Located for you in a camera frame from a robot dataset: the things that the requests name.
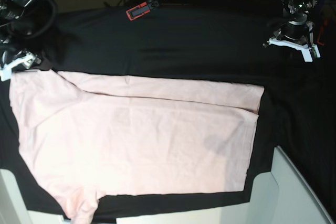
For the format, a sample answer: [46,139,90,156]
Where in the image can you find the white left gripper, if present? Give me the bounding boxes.
[263,22,321,62]

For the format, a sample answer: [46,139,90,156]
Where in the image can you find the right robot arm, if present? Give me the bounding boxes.
[1,0,58,82]

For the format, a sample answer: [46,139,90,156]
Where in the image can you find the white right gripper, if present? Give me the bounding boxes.
[1,50,53,81]

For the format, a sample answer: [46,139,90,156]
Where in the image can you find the pink T-shirt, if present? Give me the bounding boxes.
[9,70,264,223]

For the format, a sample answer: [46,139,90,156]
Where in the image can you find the black table cloth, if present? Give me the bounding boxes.
[0,0,336,221]

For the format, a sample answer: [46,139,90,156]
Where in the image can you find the orange black clamp blue handle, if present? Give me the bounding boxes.
[126,0,161,21]

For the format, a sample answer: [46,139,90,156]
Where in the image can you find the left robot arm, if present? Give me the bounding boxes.
[263,0,320,62]

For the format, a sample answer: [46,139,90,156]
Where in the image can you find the orange clamp at right edge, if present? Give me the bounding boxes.
[317,18,329,46]

